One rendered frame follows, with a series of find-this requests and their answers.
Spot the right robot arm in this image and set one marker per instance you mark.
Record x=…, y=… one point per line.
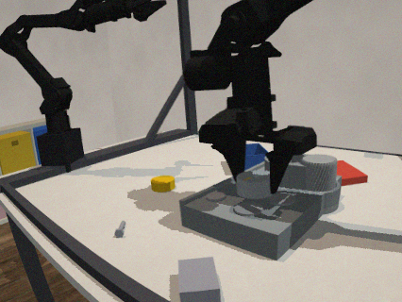
x=56, y=92

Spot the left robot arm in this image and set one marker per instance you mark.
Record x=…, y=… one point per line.
x=248, y=22

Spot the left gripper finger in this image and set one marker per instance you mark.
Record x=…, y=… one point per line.
x=235, y=157
x=277, y=168

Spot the yellow short cylinder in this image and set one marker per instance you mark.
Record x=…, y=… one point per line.
x=161, y=184

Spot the blue open tray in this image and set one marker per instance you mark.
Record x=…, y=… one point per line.
x=255, y=154

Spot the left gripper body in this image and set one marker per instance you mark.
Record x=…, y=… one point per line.
x=293, y=140

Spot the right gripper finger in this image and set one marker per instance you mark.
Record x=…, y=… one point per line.
x=132, y=4
x=151, y=7

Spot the red rectangular block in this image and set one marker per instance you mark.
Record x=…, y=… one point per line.
x=350, y=175

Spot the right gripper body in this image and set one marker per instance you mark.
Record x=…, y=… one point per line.
x=111, y=15

